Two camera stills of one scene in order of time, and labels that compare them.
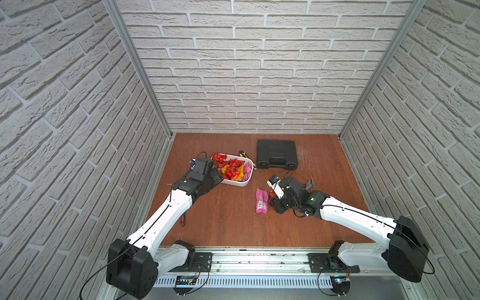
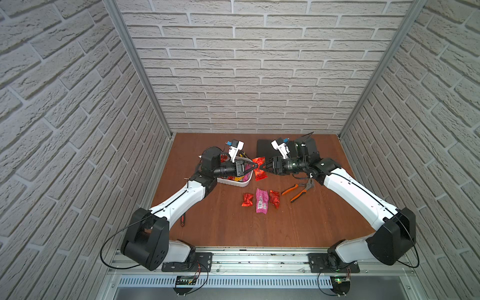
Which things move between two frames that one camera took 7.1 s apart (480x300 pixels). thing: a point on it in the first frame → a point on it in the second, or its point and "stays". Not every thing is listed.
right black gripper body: [282, 204] → [287, 167]
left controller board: [184, 280] stays
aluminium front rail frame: [272, 267] stays
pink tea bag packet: [262, 200] stays
